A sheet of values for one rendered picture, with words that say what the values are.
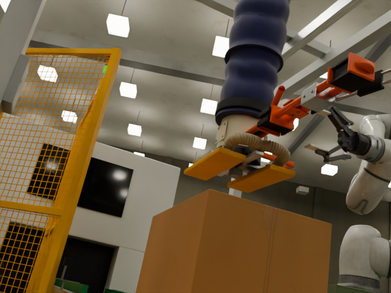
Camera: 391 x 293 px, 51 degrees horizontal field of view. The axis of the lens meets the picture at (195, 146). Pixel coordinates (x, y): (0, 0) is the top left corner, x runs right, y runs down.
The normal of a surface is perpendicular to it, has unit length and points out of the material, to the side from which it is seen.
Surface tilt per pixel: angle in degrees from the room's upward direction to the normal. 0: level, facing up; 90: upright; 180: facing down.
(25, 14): 90
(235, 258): 90
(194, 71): 90
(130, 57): 90
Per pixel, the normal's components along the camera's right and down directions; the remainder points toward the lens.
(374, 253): -0.17, -0.41
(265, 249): 0.35, -0.28
